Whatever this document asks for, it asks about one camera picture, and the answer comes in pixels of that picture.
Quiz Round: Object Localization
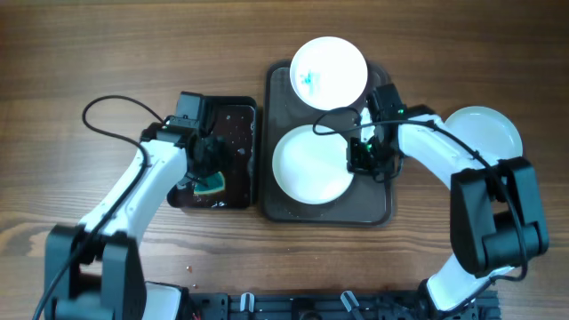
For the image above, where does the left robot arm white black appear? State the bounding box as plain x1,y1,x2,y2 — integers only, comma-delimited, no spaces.
34,124,229,319

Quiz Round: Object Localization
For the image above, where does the large brown serving tray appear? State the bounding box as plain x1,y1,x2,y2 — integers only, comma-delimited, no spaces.
258,60,397,227

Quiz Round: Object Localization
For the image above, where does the green yellow sponge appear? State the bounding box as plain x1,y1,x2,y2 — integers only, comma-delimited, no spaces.
194,172,226,196

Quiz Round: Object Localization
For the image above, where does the white plate top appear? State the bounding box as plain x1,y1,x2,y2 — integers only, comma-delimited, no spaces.
289,36,368,111

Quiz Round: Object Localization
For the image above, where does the black water basin tray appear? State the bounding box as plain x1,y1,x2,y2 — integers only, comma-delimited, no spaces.
167,96,258,209

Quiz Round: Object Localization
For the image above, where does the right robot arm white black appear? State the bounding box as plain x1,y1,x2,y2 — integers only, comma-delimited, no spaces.
353,105,549,319

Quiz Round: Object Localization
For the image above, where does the white plate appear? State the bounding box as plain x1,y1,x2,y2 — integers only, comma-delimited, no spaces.
272,124,354,204
445,106,524,159
289,36,368,111

